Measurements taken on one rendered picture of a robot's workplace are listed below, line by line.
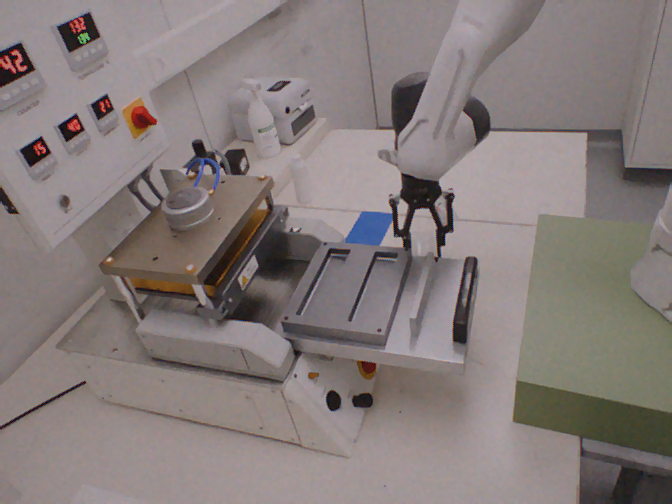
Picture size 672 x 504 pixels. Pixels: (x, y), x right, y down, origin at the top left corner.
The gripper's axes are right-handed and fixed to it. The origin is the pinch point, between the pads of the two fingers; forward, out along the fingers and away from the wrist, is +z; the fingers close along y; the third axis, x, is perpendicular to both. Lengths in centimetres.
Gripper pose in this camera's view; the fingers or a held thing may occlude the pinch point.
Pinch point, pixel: (424, 247)
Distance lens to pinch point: 113.2
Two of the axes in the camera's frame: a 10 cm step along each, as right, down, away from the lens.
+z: 1.6, 7.7, 6.2
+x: 0.6, -6.3, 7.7
